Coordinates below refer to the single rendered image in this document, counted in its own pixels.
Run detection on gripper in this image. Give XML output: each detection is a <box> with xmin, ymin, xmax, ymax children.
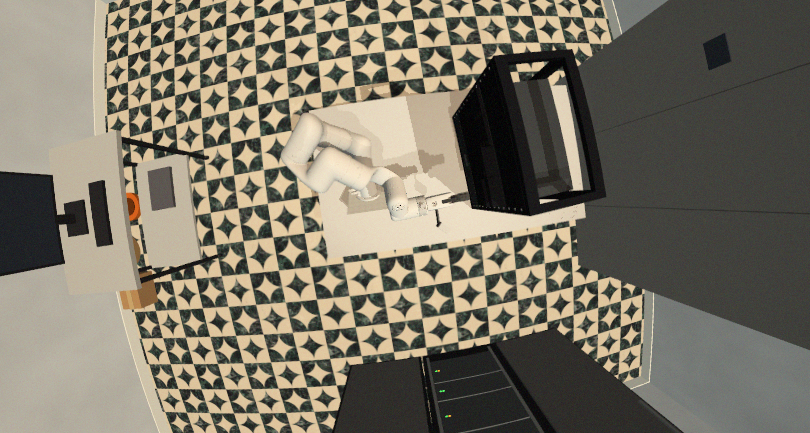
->
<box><xmin>423</xmin><ymin>192</ymin><xmax>470</xmax><ymax>215</ymax></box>

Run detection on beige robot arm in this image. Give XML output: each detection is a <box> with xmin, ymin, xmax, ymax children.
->
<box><xmin>280</xmin><ymin>112</ymin><xmax>427</xmax><ymax>221</ymax></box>

